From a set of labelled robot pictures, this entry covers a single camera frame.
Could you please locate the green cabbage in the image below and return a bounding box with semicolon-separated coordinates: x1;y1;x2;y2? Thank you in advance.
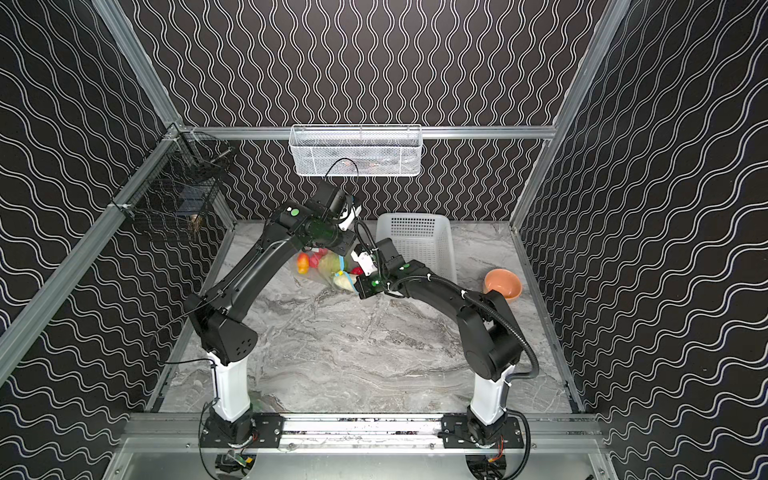
317;252;346;280

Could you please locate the red yellow mango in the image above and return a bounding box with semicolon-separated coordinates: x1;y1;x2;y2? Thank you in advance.
296;252;310;275

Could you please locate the clear zip top bag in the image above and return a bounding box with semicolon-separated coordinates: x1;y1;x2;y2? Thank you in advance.
295;248;363;293

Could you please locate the white daikon radish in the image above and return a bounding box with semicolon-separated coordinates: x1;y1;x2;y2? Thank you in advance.
333;271;357;293

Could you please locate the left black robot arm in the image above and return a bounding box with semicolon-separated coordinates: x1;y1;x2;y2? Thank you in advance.
184;180;360;425

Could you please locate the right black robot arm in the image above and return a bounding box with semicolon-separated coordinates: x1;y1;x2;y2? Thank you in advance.
352;238;540;431

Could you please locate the white plastic basket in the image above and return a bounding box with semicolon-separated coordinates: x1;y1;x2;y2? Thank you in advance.
376;212;457;283

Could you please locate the orange ceramic bowl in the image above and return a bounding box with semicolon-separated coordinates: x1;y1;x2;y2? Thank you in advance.
483;268;523;301

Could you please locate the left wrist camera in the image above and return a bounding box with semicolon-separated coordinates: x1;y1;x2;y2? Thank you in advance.
338;205;362;231

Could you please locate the white mesh wall basket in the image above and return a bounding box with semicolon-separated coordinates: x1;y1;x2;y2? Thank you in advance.
289;124;424;177

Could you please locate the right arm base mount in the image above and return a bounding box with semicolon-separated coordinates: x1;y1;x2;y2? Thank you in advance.
437;411;524;449

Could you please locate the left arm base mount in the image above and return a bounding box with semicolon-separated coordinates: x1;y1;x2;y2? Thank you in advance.
199;411;285;448

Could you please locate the aluminium front rail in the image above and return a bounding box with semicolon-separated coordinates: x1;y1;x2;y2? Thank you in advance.
121;413;603;455

